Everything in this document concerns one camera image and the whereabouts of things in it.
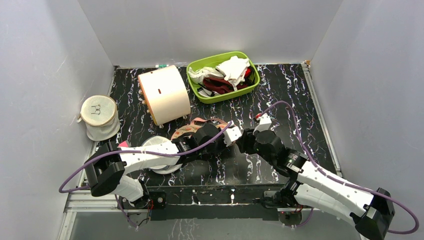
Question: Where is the floral mesh laundry bag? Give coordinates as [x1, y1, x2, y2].
[170, 117, 228, 140]

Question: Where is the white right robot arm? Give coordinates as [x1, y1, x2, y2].
[235, 129, 395, 240]

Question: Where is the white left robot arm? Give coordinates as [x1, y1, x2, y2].
[84, 123, 242, 208]

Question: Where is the white cylindrical mesh laundry bag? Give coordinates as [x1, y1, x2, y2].
[77, 95, 120, 142]

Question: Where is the dark red garment in basket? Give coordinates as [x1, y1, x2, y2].
[199, 77, 248, 97]

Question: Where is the cream toy washing machine drum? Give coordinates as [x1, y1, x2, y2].
[137, 65, 191, 128]

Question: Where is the white cloth in basket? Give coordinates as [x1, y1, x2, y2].
[215, 56, 250, 91]

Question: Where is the green plastic basket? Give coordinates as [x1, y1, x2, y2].
[186, 51, 260, 104]

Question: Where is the pink and grey small block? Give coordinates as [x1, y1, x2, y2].
[118, 140, 131, 148]

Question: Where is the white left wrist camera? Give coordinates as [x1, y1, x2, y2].
[223, 121, 242, 147]

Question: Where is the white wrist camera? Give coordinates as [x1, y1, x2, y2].
[223, 121, 242, 147]
[253, 113, 272, 135]

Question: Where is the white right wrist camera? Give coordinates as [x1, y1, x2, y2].
[253, 113, 272, 135]

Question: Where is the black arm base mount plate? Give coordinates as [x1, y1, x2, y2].
[118, 184, 303, 225]

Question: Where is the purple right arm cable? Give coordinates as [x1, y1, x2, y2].
[261, 100, 420, 235]

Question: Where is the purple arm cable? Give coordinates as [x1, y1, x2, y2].
[261, 100, 420, 235]
[58, 120, 233, 194]

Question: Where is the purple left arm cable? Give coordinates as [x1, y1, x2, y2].
[58, 120, 233, 194]

